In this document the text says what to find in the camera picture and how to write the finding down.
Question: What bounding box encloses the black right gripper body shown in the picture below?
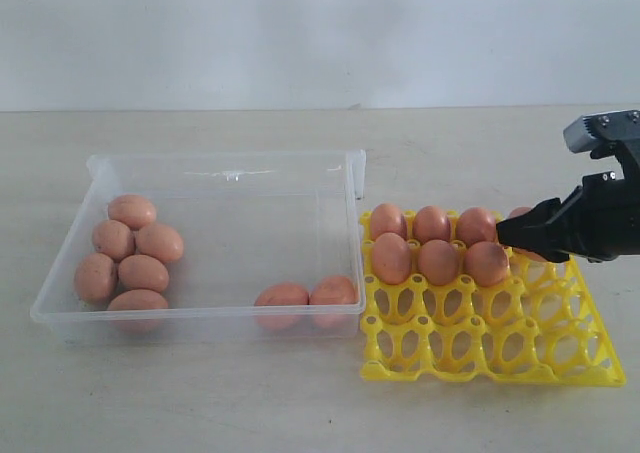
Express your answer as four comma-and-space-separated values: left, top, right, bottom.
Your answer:
547, 171, 639, 262

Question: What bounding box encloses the brown egg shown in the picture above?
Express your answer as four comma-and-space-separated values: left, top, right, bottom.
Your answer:
508, 206, 546, 262
91, 220, 135, 262
417, 239, 459, 286
455, 207, 497, 247
118, 254, 170, 293
107, 289, 169, 334
463, 241, 509, 287
371, 232, 412, 285
135, 222, 184, 263
74, 253, 118, 304
254, 282, 309, 331
369, 203, 408, 240
309, 275, 358, 329
412, 205, 451, 244
107, 194, 157, 231

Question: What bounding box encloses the yellow plastic egg tray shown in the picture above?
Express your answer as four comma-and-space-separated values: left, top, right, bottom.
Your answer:
360, 233, 626, 387

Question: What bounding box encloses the clear plastic bin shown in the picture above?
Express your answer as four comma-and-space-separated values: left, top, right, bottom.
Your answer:
30, 150, 366, 345

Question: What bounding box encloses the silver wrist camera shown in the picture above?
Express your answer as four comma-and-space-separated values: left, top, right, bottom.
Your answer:
563, 109, 639, 163

